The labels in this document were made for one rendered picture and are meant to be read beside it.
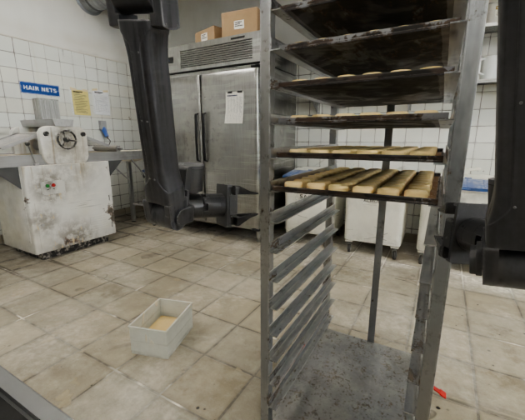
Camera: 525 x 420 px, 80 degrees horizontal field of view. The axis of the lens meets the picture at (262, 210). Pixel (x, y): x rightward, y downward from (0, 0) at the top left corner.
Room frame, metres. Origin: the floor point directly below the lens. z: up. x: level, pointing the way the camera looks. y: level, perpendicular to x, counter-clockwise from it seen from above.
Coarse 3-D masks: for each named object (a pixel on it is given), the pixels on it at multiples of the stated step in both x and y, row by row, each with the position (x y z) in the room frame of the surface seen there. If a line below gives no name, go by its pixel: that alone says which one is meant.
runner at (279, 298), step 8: (328, 248) 1.36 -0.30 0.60; (336, 248) 1.38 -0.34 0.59; (320, 256) 1.26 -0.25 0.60; (328, 256) 1.29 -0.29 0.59; (312, 264) 1.18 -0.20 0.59; (320, 264) 1.20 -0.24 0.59; (304, 272) 1.11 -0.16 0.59; (312, 272) 1.12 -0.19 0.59; (296, 280) 1.04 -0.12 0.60; (304, 280) 1.05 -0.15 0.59; (288, 288) 0.98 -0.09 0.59; (296, 288) 0.99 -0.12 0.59; (272, 296) 0.88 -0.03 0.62; (280, 296) 0.92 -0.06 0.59; (288, 296) 0.93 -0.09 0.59; (272, 304) 0.88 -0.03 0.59; (280, 304) 0.88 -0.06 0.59
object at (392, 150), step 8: (320, 152) 0.84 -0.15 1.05; (328, 152) 0.86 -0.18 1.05; (336, 152) 0.82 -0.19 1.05; (344, 152) 0.81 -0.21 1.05; (352, 152) 0.86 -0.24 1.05; (360, 152) 0.79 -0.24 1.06; (368, 152) 0.78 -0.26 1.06; (376, 152) 0.78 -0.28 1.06; (384, 152) 0.76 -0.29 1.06; (392, 152) 0.75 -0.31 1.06; (400, 152) 0.75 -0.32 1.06; (408, 152) 0.86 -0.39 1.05; (416, 152) 0.73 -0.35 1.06; (424, 152) 0.72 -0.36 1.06; (432, 152) 0.72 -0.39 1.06; (440, 152) 1.11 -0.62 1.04
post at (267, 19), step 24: (264, 0) 0.87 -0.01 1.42; (264, 24) 0.87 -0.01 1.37; (264, 48) 0.87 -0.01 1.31; (264, 72) 0.87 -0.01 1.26; (264, 96) 0.87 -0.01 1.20; (264, 120) 0.87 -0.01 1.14; (264, 144) 0.87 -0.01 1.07; (264, 168) 0.87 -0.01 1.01; (264, 192) 0.87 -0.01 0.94; (264, 216) 0.87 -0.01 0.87; (264, 240) 0.87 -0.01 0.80; (264, 264) 0.87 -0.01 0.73; (264, 288) 0.87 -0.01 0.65; (264, 312) 0.87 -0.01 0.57; (264, 336) 0.87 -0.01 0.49; (264, 360) 0.87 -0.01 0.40; (264, 384) 0.87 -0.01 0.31; (264, 408) 0.87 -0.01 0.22
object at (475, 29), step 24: (480, 0) 0.65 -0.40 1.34; (480, 24) 0.64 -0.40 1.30; (480, 48) 0.64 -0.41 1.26; (456, 120) 0.65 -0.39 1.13; (456, 144) 0.65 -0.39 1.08; (456, 168) 0.65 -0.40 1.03; (456, 192) 0.65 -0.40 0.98; (432, 288) 0.65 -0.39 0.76; (432, 312) 0.65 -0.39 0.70; (432, 336) 0.65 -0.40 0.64; (432, 360) 0.65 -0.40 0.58; (432, 384) 0.64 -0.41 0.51
